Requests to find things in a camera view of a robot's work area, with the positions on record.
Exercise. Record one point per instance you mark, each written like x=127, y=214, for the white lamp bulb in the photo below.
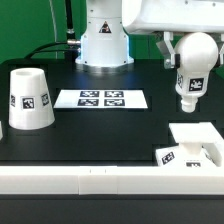
x=198, y=55

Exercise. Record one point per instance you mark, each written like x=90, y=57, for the white lamp base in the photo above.
x=198, y=145

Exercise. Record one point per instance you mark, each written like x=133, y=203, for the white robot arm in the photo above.
x=110, y=23

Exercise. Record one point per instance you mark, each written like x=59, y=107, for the white lamp hood cone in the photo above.
x=30, y=105

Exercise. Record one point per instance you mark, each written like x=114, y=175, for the white part at left edge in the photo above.
x=1, y=131

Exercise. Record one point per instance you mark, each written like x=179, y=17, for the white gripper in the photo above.
x=167, y=16

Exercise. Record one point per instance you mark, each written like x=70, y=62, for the white marker sheet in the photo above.
x=101, y=99

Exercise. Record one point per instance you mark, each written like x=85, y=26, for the white L-shaped fence wall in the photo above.
x=112, y=180

